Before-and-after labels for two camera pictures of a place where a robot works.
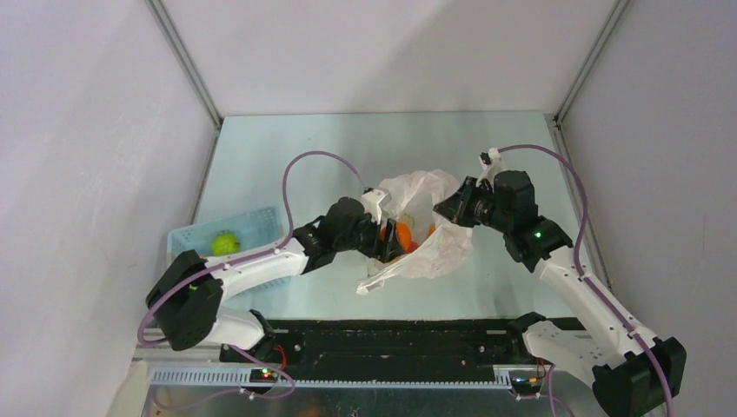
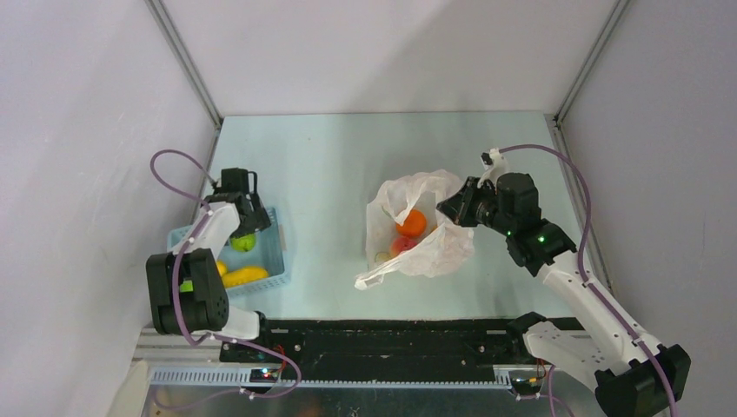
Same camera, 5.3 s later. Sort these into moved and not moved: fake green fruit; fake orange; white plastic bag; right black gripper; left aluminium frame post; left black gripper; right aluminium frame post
Moved: left black gripper; fake orange; fake green fruit
Not moved: right black gripper; right aluminium frame post; white plastic bag; left aluminium frame post
